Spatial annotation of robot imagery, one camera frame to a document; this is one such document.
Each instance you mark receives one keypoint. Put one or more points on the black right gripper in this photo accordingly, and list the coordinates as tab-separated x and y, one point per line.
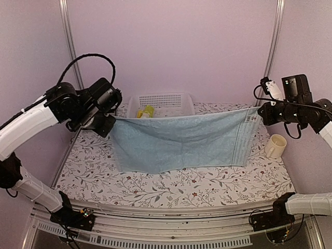
269	119

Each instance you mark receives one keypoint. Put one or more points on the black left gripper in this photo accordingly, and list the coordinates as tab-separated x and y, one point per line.
105	130

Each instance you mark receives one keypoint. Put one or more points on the green and white towel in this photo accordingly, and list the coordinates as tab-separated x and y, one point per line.
147	112

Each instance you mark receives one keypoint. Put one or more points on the light blue towel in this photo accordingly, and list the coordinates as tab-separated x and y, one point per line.
158	145

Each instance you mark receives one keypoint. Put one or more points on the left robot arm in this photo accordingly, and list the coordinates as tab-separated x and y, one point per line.
89	108

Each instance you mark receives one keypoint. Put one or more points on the cream ceramic mug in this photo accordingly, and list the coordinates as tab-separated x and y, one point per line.
275	146

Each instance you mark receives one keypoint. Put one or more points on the floral patterned tablecloth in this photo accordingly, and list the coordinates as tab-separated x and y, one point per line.
90	174

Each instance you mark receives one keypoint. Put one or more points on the white plastic basket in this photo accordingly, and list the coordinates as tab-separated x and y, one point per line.
164	104

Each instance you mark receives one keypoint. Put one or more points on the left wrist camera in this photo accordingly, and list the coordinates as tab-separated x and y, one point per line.
104	96

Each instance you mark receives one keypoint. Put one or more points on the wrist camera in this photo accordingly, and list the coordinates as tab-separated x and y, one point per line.
104	96
296	89

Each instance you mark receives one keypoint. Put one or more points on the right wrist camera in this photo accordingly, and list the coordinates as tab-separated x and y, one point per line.
296	89

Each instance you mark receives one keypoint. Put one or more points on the right aluminium frame post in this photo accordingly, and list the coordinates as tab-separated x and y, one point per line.
277	26

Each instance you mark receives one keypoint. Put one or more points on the aluminium frame post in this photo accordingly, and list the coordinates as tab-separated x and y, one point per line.
277	26
70	40

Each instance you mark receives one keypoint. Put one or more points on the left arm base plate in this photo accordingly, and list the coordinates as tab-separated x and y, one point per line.
83	219

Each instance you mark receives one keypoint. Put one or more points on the left aluminium frame post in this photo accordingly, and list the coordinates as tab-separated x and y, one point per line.
70	40

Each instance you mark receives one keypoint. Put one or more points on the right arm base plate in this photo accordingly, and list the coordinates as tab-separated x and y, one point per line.
261	220

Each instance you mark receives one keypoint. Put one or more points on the aluminium front rail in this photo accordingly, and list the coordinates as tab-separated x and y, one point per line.
192	227

